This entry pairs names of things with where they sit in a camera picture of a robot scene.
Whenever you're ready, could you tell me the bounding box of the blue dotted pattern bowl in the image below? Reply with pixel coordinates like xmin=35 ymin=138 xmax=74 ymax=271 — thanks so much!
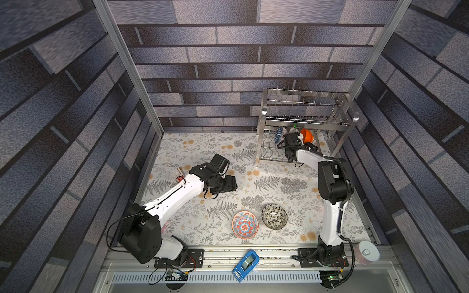
xmin=274 ymin=126 xmax=287 ymax=144

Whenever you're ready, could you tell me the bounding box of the orange bowl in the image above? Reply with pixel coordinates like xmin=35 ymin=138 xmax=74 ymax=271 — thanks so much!
xmin=300 ymin=129 xmax=315 ymax=144

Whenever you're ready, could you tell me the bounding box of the red blue floral bowl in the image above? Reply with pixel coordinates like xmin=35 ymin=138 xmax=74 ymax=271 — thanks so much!
xmin=232 ymin=211 xmax=259 ymax=240

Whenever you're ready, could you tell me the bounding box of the black white floral bowl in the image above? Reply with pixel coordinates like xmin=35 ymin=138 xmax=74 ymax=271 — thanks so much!
xmin=261 ymin=203 xmax=288 ymax=230

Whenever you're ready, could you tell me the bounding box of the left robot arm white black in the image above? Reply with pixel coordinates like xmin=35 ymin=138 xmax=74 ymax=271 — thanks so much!
xmin=117 ymin=154 xmax=238 ymax=267

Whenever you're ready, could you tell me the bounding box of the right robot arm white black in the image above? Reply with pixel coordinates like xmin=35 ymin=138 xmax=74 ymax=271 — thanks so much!
xmin=277 ymin=133 xmax=354 ymax=269

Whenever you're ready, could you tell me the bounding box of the steel two-tier dish rack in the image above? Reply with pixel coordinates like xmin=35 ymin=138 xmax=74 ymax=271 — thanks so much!
xmin=255 ymin=89 xmax=359 ymax=167

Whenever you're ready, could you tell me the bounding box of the small red white box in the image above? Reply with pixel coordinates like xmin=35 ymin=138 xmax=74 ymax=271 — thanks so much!
xmin=175 ymin=167 xmax=185 ymax=183

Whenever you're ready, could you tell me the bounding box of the floral table mat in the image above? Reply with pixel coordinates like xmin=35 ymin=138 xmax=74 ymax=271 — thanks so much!
xmin=124 ymin=131 xmax=371 ymax=247

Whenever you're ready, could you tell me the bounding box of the blue handheld meter device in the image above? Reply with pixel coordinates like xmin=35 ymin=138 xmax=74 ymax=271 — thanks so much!
xmin=232 ymin=250 xmax=260 ymax=282

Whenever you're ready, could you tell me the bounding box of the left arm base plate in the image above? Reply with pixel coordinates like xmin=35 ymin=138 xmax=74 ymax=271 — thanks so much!
xmin=154 ymin=249 xmax=205 ymax=270

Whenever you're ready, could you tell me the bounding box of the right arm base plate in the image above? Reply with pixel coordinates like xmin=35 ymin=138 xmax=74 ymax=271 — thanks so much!
xmin=291 ymin=248 xmax=349 ymax=269

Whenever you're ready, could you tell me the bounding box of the aluminium rail frame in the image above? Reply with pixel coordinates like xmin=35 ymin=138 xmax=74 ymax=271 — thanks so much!
xmin=91 ymin=245 xmax=413 ymax=293

